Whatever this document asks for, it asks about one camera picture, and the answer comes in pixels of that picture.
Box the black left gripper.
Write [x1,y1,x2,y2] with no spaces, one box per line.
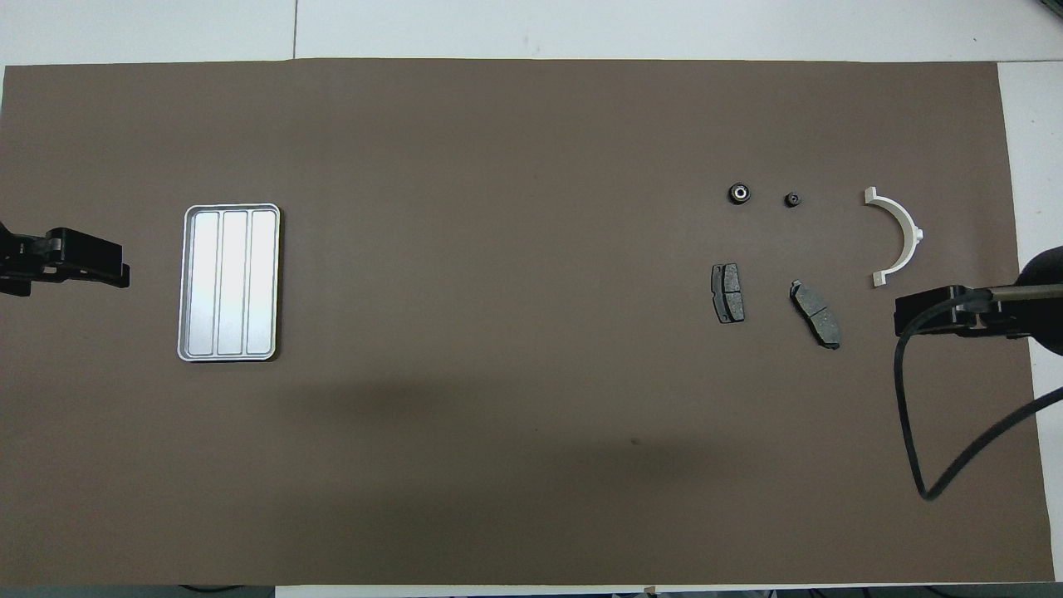
[47,228,132,290]

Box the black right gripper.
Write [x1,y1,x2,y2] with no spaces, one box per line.
[894,284,999,338]

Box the silver metal tray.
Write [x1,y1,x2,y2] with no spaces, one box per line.
[177,203,282,363]

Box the long dark brake pad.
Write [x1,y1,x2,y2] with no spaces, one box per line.
[788,279,842,350]

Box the short dark brake pad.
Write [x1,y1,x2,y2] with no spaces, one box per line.
[710,262,746,325]

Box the brown table mat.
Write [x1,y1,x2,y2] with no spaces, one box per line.
[0,58,1056,587]

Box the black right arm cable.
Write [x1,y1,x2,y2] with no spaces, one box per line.
[894,295,1063,502]

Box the white half-ring clamp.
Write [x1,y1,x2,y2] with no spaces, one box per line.
[864,187,924,288]

